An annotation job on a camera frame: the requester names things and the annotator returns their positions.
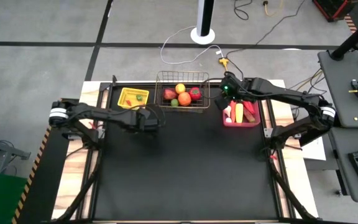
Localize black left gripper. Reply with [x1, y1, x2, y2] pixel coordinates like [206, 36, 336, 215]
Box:
[131, 107, 165, 133]

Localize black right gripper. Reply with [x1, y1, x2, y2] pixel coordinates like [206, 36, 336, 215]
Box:
[218, 71, 256, 111]

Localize small red carrot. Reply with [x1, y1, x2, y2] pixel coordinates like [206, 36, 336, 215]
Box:
[230, 100, 237, 123]

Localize red bell pepper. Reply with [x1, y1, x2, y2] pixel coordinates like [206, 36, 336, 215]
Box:
[188, 86, 202, 101]

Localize dark red round fruit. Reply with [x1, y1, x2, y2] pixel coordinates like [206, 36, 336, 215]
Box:
[163, 88, 178, 101]

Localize yellow power plug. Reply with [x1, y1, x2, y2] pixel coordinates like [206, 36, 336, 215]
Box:
[218, 57, 231, 73]

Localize yellow plastic basket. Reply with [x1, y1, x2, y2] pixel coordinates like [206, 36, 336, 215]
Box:
[117, 87, 150, 111]

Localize pink plastic bin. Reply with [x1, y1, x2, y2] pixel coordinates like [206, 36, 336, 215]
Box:
[221, 98, 262, 128]

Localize black table mat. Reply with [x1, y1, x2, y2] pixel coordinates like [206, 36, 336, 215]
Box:
[93, 82, 279, 222]

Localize black pole white round base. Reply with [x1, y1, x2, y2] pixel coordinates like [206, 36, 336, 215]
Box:
[190, 0, 216, 45]

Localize grey desk with pole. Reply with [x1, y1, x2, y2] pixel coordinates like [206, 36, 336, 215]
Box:
[317, 49, 358, 128]

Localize hazard striped black platform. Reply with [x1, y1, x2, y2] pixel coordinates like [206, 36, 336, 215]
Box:
[11, 98, 80, 224]

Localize red black crate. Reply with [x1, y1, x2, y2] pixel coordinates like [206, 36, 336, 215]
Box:
[311, 0, 358, 23]

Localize black slanted pole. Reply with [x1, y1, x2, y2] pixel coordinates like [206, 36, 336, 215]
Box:
[330, 11, 358, 62]

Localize grey desk with keyboard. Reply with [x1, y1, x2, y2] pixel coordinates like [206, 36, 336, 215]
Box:
[328, 126, 358, 203]

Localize copper wire basket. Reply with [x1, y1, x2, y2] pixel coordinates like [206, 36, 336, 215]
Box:
[154, 70, 211, 113]

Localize black metal table frame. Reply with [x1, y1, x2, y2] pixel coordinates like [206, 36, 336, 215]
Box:
[50, 74, 319, 224]

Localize white floor cable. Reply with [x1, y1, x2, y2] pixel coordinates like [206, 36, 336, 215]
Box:
[159, 26, 225, 65]

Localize looped black floor cable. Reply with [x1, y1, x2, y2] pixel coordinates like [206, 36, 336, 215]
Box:
[234, 0, 254, 21]

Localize long black floor cable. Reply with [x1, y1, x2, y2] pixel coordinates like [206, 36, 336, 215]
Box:
[225, 0, 306, 80]

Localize yellow floor cable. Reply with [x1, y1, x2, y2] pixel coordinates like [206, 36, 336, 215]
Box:
[262, 0, 288, 19]

